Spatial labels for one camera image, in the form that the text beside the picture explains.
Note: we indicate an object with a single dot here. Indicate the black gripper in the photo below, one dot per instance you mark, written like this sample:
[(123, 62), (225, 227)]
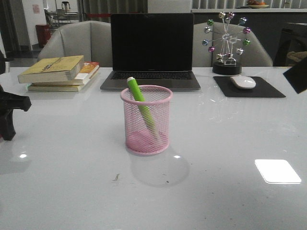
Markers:
[(297, 76), (9, 102)]

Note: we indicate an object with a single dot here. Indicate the green marker pen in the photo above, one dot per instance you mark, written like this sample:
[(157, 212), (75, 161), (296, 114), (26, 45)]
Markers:
[(145, 112)]

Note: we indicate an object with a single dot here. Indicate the pink mesh pen holder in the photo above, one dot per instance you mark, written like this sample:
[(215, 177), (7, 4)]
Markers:
[(139, 139)]

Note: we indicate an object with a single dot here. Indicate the pale bottom book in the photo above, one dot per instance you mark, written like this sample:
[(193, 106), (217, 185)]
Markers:
[(61, 88)]

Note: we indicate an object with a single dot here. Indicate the black mouse pad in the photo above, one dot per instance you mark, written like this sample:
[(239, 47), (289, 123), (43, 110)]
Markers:
[(262, 89)]

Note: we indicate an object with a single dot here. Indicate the white computer mouse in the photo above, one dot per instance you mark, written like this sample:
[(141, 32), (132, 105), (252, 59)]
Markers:
[(243, 82)]

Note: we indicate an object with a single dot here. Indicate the yellow top book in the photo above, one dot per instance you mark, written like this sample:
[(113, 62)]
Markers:
[(53, 69)]

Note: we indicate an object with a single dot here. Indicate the red trash bin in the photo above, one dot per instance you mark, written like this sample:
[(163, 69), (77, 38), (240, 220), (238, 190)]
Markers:
[(43, 34)]

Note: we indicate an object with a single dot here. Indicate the ferris wheel kinetic desk toy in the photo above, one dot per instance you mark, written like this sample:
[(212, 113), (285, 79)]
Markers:
[(226, 63)]

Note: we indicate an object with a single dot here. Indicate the grey right armchair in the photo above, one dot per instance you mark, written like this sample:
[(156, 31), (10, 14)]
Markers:
[(247, 49)]

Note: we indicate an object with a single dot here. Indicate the grey armchair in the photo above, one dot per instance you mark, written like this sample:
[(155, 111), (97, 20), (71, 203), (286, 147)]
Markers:
[(247, 49), (92, 39)]

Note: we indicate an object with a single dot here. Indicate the fruit bowl on counter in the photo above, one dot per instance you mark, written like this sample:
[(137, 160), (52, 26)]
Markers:
[(257, 4)]

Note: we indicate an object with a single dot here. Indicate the orange white middle book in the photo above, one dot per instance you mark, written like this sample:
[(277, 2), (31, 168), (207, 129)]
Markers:
[(83, 77)]

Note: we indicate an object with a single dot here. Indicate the grey left armchair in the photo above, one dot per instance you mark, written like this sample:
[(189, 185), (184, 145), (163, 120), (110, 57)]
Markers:
[(92, 39)]

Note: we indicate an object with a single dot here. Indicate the grey open laptop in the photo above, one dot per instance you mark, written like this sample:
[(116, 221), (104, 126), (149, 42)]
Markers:
[(154, 48)]

